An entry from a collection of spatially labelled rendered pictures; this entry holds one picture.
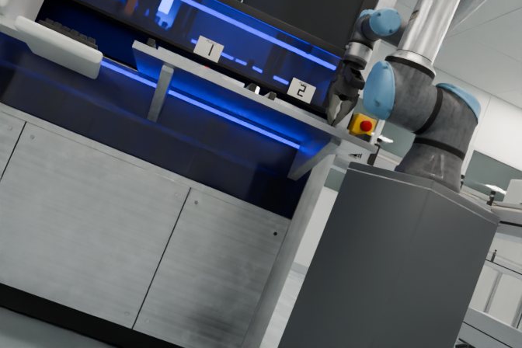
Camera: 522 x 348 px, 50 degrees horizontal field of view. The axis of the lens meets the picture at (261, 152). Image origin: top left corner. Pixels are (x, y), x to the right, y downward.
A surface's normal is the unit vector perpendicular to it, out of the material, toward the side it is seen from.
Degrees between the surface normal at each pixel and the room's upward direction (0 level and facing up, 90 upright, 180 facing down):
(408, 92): 95
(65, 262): 90
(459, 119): 90
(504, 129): 90
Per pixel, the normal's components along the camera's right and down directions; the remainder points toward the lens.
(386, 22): 0.22, 0.00
